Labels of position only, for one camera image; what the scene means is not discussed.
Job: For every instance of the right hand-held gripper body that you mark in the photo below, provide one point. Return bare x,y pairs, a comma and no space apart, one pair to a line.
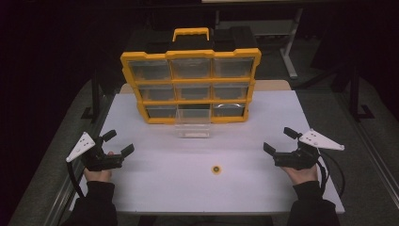
302,153

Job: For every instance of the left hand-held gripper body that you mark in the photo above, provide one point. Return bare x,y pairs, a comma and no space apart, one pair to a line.
94,153

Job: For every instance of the clear plastic drawer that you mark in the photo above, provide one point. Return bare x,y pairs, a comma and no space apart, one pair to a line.
192,122

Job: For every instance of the yellow drawer organizer case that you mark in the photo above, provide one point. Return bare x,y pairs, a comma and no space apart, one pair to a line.
191,80

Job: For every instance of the person's left hand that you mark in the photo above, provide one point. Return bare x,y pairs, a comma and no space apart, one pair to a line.
98,174

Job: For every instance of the person's right hand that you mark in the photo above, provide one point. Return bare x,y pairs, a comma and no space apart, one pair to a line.
300,174

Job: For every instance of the black metal stand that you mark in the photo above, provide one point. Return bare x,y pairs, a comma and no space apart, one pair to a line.
94,94
356,94

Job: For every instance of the white metal desk frame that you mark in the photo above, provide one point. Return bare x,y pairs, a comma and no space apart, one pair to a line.
290,44

